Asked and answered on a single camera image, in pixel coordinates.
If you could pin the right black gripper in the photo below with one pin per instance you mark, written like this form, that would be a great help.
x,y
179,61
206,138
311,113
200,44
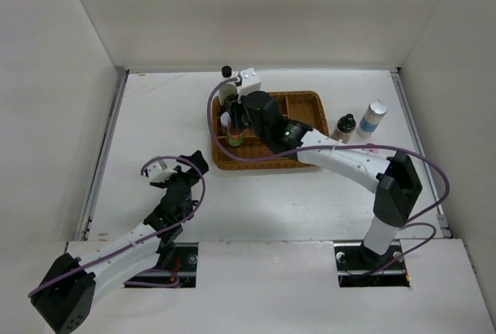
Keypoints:
x,y
242,102

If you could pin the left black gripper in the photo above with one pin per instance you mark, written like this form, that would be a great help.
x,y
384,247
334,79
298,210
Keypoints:
x,y
179,174

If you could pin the red green sauce bottle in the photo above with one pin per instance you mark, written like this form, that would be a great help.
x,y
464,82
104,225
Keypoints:
x,y
234,135

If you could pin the small jar white lid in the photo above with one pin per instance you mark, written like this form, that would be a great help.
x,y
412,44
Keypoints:
x,y
225,122

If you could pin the black cap pepper shaker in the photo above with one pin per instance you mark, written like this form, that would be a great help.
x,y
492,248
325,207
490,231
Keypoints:
x,y
344,128

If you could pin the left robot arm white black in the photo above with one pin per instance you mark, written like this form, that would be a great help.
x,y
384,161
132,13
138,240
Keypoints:
x,y
73,285

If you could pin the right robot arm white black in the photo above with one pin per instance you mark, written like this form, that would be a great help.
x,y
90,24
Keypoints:
x,y
392,180

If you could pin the brown wicker divided basket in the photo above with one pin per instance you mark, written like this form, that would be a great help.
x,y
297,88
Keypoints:
x,y
304,106

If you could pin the white blue cylindrical shaker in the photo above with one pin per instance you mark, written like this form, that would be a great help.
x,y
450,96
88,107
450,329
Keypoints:
x,y
371,119

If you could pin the pink cap spice shaker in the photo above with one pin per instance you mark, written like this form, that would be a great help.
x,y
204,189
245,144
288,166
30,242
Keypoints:
x,y
371,150

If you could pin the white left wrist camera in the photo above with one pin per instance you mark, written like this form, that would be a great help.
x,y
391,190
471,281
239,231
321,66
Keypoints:
x,y
157,171

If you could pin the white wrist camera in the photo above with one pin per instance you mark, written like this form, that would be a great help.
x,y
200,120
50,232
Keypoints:
x,y
157,171
247,81

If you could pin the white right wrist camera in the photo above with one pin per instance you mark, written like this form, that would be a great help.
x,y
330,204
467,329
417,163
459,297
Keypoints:
x,y
247,81

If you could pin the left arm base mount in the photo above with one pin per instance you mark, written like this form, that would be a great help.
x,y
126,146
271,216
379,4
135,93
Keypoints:
x,y
177,268

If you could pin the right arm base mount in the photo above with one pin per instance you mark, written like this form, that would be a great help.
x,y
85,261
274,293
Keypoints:
x,y
356,269

